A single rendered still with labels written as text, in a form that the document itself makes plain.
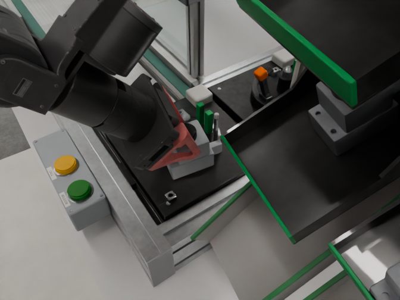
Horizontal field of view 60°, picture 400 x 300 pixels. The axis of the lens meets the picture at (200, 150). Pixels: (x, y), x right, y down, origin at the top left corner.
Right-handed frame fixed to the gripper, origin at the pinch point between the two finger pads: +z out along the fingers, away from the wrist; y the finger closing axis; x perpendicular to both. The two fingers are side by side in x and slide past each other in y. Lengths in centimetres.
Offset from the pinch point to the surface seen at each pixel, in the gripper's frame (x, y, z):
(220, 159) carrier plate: 4.1, 5.8, 18.6
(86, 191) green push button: 22.7, 8.4, 2.3
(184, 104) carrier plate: 5.3, 23.1, 19.4
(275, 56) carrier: -15.3, 29.0, 35.9
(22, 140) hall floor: 120, 127, 60
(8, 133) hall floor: 126, 137, 55
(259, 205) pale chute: -1.0, -9.8, 9.4
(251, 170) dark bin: -6.6, -11.3, -3.6
